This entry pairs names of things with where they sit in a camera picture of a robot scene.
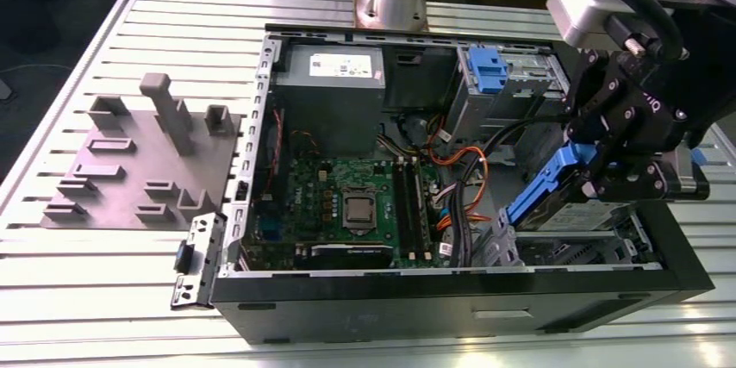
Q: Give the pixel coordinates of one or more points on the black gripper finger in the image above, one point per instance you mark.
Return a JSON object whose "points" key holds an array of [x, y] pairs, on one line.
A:
{"points": [[597, 105], [632, 180]]}

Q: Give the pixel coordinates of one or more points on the hard disk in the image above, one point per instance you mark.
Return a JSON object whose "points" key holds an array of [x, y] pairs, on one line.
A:
{"points": [[534, 195]]}

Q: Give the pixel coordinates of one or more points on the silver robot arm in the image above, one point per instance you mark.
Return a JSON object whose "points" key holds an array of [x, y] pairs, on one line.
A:
{"points": [[396, 1]]}

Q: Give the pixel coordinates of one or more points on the metal disk bay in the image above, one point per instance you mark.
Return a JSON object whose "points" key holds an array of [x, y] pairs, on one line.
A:
{"points": [[565, 236]]}

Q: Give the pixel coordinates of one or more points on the metal optical drive cage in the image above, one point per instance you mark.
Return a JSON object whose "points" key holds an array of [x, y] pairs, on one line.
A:
{"points": [[517, 96]]}

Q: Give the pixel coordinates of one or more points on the black RAM slot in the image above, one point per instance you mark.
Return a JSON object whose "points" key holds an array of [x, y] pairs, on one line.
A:
{"points": [[421, 213], [404, 208]]}

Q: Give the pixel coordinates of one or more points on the grey power supply unit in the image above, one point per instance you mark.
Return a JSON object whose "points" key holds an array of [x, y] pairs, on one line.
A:
{"points": [[328, 118]]}

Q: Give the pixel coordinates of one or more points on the silver CPU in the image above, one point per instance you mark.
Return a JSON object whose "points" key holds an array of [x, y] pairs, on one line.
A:
{"points": [[358, 209]]}

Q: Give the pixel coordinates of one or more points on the CPU socket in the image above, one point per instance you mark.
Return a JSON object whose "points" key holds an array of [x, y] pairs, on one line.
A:
{"points": [[361, 228]]}

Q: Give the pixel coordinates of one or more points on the black open PC case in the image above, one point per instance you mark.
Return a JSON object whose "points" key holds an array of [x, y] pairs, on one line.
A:
{"points": [[402, 307]]}

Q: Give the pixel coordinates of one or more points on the black graphics card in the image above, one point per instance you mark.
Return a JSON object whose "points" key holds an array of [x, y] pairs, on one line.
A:
{"points": [[345, 256]]}

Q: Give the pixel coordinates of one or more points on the green motherboard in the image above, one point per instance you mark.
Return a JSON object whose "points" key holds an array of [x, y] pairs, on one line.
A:
{"points": [[310, 182]]}

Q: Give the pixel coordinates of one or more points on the grey parts rack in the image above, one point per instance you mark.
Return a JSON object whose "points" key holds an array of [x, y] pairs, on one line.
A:
{"points": [[144, 170]]}

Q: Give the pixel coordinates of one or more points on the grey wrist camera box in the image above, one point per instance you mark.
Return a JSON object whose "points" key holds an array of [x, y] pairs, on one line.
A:
{"points": [[580, 6]]}

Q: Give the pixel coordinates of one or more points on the metal expansion slot bracket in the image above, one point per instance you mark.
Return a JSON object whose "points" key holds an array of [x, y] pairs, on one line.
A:
{"points": [[204, 230]]}

